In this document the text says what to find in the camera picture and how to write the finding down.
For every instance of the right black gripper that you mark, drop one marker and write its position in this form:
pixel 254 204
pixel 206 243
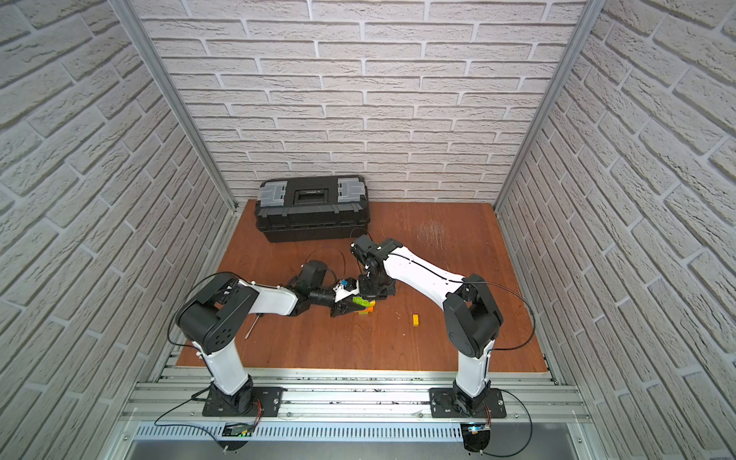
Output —
pixel 388 291

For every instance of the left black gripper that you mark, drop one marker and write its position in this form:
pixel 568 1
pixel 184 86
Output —
pixel 340 305

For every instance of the green long lego brick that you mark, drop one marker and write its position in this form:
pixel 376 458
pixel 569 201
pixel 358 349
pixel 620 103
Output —
pixel 363 302

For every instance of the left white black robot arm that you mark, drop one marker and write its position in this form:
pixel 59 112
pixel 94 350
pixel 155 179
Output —
pixel 212 317

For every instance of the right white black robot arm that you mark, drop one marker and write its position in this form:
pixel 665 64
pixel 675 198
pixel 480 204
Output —
pixel 472 317

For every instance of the black plastic toolbox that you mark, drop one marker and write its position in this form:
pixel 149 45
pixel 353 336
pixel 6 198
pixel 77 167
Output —
pixel 313 208

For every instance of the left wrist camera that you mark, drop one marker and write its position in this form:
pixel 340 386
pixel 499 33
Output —
pixel 346 288

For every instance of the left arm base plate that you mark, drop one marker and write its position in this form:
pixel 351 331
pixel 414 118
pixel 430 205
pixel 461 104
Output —
pixel 248 402

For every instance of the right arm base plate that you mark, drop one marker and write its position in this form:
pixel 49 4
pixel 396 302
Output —
pixel 446 403

